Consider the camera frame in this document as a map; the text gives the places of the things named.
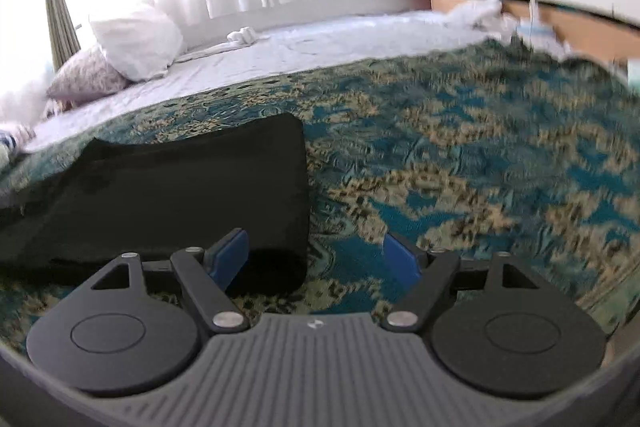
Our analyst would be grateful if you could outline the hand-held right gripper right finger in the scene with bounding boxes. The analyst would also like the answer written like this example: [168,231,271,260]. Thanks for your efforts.
[380,232,544,334]

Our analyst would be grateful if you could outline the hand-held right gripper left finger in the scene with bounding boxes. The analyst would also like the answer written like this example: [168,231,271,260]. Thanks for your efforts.
[90,228,251,336]

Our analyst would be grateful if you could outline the black pants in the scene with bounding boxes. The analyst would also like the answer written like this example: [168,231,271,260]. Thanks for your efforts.
[0,112,310,296]

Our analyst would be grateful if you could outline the teal paisley blanket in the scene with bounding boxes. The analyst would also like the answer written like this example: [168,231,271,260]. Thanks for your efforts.
[0,34,640,358]

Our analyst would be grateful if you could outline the white bed sheet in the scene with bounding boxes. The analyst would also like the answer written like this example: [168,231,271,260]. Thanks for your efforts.
[22,9,501,152]

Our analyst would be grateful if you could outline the folded white towel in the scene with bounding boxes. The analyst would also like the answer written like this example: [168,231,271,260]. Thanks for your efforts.
[180,26,273,62]

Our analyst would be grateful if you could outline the floral pillow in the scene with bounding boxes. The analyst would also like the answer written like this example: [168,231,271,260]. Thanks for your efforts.
[46,44,131,102]

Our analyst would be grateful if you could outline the white pillow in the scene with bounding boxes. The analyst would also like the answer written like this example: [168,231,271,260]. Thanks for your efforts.
[89,0,185,82]

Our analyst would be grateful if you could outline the white blue printed cloth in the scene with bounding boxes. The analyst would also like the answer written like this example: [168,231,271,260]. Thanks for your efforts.
[0,122,38,168]

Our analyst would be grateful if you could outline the crumpled white cloth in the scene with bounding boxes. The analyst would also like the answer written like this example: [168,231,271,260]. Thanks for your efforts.
[445,0,571,58]

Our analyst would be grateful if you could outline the light blue packet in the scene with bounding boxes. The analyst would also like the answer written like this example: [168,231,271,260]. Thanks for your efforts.
[515,22,557,46]

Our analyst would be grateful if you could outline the grey bed headboard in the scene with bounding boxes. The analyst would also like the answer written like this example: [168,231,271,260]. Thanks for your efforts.
[175,0,433,40]

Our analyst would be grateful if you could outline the wooden bed frame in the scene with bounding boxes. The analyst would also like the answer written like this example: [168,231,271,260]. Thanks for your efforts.
[431,0,640,72]

